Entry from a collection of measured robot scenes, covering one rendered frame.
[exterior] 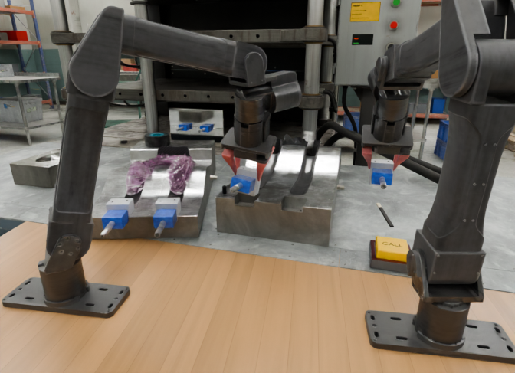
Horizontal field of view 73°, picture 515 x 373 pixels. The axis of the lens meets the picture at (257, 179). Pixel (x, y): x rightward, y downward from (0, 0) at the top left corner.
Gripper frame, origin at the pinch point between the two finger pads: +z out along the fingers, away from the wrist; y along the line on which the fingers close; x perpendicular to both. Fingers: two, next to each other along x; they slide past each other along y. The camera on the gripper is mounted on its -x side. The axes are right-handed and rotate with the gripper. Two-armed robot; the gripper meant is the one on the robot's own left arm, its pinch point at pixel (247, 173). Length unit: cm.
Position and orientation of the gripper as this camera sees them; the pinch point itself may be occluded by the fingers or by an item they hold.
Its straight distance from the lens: 77.5
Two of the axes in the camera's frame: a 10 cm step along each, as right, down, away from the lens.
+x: -3.1, 6.2, -7.2
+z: -0.3, 7.5, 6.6
